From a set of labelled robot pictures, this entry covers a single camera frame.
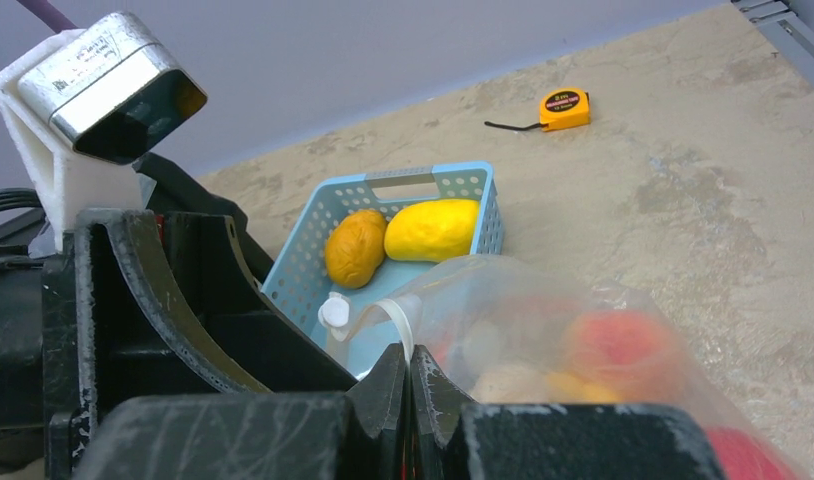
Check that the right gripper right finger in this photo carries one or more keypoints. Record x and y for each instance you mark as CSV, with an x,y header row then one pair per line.
x,y
457,438

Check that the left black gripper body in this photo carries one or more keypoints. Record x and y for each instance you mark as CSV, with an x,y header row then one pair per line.
x,y
37,350

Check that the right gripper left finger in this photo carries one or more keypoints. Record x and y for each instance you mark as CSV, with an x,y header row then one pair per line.
x,y
357,434

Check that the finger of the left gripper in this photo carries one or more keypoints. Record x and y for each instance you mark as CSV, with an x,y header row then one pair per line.
x,y
218,267
123,278

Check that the clear zip top bag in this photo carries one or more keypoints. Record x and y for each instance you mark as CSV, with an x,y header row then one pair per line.
x,y
495,325

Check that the red bell pepper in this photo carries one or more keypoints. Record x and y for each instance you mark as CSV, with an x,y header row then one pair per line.
x,y
631,352

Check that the yellow bell pepper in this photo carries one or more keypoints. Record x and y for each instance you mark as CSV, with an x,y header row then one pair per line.
x,y
568,388

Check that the red apple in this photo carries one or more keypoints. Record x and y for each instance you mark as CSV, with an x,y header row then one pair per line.
x,y
743,456

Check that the yellow lemon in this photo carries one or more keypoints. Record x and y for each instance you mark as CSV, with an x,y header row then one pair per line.
x,y
355,249

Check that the black plastic toolbox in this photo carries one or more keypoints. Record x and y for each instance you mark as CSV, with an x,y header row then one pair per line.
x,y
174,189

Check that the yellow squash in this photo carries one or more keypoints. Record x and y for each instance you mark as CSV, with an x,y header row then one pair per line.
x,y
432,231

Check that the yellow tape measure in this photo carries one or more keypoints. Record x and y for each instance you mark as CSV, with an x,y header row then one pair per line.
x,y
561,109

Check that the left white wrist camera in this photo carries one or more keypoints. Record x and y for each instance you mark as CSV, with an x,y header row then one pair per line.
x,y
85,104

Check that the aluminium frame rail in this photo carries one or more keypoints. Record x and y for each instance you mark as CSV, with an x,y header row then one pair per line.
x,y
782,27

